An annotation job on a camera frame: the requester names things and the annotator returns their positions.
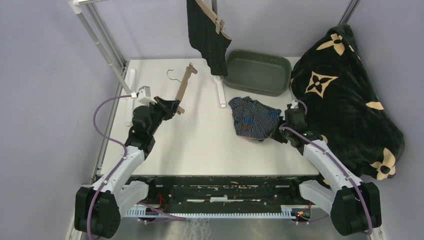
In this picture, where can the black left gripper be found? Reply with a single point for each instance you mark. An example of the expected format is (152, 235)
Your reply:
(169, 107)

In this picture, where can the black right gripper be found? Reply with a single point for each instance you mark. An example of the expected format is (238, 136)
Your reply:
(274, 134)

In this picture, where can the blue striped underwear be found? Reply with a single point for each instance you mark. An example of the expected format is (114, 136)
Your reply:
(253, 119)

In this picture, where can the black striped underwear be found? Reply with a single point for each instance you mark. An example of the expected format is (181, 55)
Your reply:
(204, 38)

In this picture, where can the wooden clip hanger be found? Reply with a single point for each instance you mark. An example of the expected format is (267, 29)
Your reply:
(219, 23)

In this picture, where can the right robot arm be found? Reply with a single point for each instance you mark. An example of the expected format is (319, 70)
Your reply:
(353, 205)

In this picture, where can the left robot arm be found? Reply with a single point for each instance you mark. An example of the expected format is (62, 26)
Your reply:
(100, 207)

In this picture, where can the black floral blanket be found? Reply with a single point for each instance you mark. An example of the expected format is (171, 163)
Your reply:
(343, 107)

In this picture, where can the green plastic tray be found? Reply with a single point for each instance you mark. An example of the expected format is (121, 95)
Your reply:
(257, 73)

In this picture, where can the centre rack pole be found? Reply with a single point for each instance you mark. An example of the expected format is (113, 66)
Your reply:
(214, 5)

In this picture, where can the rack pole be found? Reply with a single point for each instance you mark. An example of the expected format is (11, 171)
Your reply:
(79, 13)
(214, 5)

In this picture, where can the left rack pole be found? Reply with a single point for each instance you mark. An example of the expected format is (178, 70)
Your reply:
(79, 13)

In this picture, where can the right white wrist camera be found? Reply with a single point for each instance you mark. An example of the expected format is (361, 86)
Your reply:
(294, 104)

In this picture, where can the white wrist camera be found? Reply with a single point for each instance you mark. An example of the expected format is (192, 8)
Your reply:
(143, 96)
(294, 104)

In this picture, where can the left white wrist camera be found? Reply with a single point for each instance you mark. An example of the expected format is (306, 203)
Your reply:
(143, 96)

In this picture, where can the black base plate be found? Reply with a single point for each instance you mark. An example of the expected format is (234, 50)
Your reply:
(224, 194)

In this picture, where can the white cable duct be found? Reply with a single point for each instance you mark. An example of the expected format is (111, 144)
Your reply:
(141, 211)

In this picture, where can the aluminium frame rails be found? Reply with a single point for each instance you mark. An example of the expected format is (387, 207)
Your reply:
(85, 215)

